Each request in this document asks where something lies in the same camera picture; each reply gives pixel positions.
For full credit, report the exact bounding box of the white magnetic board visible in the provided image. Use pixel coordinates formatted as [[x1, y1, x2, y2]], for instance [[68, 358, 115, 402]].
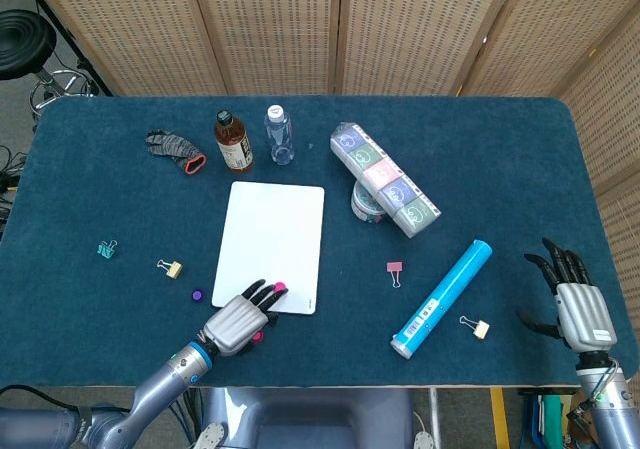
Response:
[[210, 180, 326, 316]]

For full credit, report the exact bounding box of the brown tea bottle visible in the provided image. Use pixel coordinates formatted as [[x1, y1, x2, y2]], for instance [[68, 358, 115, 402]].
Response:
[[213, 109, 255, 175]]

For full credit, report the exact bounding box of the woven folding screen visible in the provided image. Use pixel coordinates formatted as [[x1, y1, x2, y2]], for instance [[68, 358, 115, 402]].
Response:
[[22, 0, 640, 330]]

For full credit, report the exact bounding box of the clear jar of clips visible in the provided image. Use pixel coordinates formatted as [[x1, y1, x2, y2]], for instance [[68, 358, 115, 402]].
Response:
[[350, 181, 387, 224]]

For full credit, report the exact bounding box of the black round stool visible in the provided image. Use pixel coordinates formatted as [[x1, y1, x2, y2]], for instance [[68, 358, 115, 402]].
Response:
[[0, 9, 99, 120]]

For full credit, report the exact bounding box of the beige binder clip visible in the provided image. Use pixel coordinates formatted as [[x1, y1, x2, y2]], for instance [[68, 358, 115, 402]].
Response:
[[458, 315, 491, 341], [156, 258, 184, 280]]

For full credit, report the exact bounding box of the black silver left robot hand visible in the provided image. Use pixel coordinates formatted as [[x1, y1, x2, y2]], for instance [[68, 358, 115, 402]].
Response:
[[202, 278, 290, 358]]

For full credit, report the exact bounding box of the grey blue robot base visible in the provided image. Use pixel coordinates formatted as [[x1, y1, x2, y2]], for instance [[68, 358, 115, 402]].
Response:
[[192, 387, 441, 449]]

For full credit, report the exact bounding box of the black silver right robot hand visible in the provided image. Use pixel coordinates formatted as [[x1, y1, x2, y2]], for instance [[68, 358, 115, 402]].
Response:
[[516, 237, 617, 354]]

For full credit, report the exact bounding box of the clear empty water bottle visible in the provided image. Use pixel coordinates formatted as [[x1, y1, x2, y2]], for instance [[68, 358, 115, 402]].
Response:
[[263, 104, 295, 166]]

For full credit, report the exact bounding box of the wrapped tissue packs bundle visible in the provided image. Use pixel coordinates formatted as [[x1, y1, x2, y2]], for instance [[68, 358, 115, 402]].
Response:
[[329, 121, 443, 240]]

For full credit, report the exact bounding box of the green and blue box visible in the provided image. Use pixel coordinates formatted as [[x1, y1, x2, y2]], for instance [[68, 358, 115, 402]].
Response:
[[530, 392, 571, 449]]

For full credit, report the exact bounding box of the dark blue table cloth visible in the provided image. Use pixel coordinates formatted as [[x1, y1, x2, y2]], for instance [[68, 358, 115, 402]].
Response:
[[0, 95, 626, 389]]

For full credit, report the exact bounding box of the blue cling film roll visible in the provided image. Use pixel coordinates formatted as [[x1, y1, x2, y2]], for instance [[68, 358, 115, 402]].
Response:
[[390, 239, 494, 361]]

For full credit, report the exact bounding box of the black stand pole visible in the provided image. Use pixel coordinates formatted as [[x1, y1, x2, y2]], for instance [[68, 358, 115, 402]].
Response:
[[13, 0, 115, 96]]

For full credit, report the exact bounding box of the black cable bundle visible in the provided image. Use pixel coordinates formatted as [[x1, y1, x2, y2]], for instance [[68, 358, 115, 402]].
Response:
[[167, 387, 204, 448]]

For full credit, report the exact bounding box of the metal table leg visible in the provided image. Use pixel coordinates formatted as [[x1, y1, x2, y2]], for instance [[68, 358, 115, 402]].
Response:
[[428, 387, 444, 438]]

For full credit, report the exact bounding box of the grey knit work glove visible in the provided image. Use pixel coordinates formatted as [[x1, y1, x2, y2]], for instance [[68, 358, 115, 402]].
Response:
[[144, 129, 208, 176]]

